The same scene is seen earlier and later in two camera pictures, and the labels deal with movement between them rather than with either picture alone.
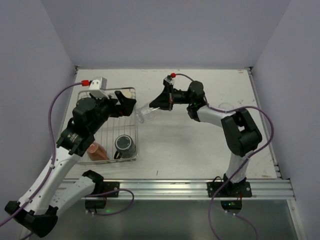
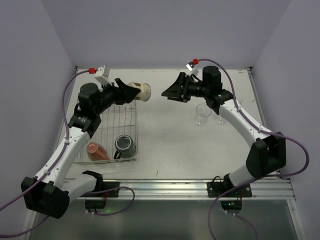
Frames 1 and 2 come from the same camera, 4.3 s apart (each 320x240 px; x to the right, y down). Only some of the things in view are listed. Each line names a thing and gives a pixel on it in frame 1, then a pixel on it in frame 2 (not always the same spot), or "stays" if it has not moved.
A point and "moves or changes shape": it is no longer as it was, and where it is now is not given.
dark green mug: x=125 y=146 stays
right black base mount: x=242 y=189 stays
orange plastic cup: x=95 y=152 stays
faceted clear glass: x=145 y=113 moves or changes shape
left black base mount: x=101 y=186 stays
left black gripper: x=113 y=105 to x=119 y=92
